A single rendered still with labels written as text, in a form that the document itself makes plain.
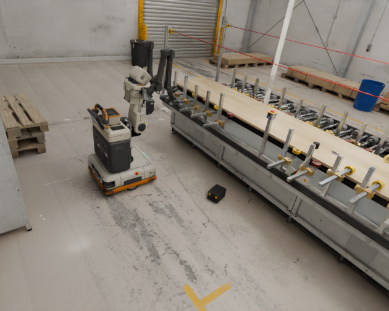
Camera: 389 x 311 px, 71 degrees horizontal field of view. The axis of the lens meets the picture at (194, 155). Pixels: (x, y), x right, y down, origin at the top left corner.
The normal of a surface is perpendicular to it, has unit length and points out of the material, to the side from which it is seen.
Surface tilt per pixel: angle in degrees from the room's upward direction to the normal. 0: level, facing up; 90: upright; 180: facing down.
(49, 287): 0
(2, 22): 90
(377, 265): 91
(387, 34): 90
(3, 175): 90
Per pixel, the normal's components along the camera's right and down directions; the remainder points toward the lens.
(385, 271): -0.81, 0.28
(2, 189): 0.59, 0.47
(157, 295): 0.11, -0.85
